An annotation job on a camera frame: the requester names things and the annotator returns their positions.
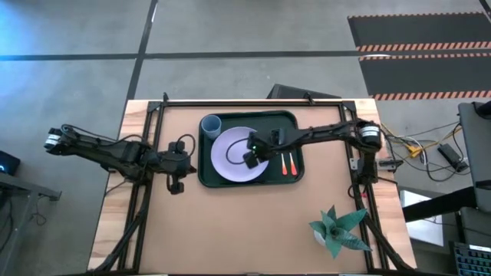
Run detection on black keyboard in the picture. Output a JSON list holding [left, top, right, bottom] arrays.
[[448, 241, 491, 276]]

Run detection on black device blue light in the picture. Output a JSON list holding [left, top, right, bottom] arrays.
[[0, 150, 21, 176]]

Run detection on dark green plastic tray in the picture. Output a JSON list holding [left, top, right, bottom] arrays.
[[197, 110, 305, 189]]

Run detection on black mat orange striped edge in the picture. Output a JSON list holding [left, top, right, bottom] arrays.
[[358, 52, 491, 102], [347, 11, 491, 53]]

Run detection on yellow cable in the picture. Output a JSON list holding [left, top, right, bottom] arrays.
[[381, 122, 462, 159]]

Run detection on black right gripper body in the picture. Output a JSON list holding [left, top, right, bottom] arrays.
[[243, 129, 287, 170]]

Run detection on black power adapter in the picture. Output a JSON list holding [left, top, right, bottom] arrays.
[[437, 143, 470, 173]]

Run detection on black metal rig frame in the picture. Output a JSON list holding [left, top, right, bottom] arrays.
[[90, 91, 417, 276]]

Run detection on grey side table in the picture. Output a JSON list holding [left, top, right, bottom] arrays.
[[0, 172, 62, 276]]

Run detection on lilac round plate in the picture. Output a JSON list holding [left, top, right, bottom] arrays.
[[209, 126, 271, 184]]

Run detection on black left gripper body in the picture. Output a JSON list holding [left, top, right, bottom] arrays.
[[157, 141, 193, 195]]

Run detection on black monitor behind table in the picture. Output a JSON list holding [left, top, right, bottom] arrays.
[[266, 83, 341, 100]]

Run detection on grey desk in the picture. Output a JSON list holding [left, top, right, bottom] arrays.
[[457, 100, 491, 192]]

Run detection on green artificial plant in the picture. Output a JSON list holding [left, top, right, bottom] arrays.
[[308, 205, 374, 260]]

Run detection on blue plastic cup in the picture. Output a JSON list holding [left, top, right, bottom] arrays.
[[200, 113, 223, 141]]

